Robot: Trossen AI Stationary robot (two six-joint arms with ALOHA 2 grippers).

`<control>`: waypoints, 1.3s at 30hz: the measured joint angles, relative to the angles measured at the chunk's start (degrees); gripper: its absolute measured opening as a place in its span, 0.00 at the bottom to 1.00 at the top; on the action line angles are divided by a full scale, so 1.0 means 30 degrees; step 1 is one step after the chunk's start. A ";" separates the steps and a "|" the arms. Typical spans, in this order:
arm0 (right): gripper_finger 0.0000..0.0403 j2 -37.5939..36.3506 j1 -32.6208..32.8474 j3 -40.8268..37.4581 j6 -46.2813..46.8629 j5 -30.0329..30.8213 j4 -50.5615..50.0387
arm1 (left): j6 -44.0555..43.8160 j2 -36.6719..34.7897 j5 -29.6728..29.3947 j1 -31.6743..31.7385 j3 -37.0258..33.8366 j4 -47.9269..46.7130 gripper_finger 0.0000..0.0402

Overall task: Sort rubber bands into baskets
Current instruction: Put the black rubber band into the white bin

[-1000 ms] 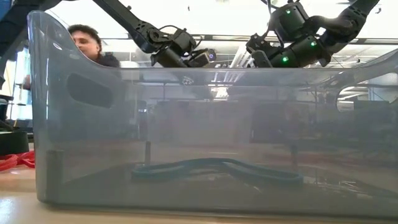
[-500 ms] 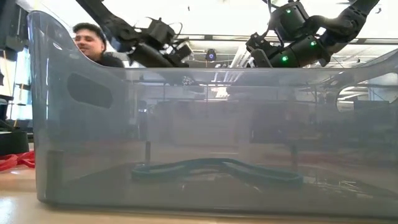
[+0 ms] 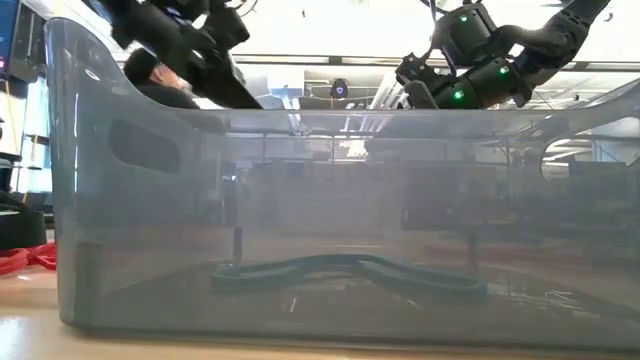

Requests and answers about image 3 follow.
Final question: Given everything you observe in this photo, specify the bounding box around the red rubber band tangle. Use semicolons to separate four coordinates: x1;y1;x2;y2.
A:
0;242;58;277

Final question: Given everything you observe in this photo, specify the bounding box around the person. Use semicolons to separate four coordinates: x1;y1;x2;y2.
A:
122;47;202;110

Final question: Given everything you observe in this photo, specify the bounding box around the smoky grey plastic basket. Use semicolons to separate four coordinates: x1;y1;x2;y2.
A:
42;16;640;352

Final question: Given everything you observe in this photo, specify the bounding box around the computer monitor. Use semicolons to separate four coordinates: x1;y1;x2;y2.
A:
0;0;22;81

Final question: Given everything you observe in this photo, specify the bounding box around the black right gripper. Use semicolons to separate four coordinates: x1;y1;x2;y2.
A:
394;52;446;110

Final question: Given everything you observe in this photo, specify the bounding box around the black round camera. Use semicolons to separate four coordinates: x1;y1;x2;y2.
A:
329;77;350;100

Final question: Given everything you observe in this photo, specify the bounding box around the blue rubber band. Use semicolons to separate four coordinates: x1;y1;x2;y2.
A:
209;253;490;303

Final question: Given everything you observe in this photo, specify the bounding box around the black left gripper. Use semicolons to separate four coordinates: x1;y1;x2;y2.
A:
114;0;264;110

